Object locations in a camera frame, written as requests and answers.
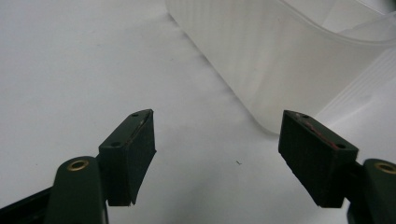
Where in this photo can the translucent white plastic container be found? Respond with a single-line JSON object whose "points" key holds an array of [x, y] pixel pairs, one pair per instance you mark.
{"points": [[280, 56]]}

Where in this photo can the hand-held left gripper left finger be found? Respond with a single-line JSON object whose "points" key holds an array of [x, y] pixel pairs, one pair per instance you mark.
{"points": [[124, 158]]}

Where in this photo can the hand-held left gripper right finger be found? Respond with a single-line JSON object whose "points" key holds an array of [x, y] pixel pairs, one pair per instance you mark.
{"points": [[317, 155]]}

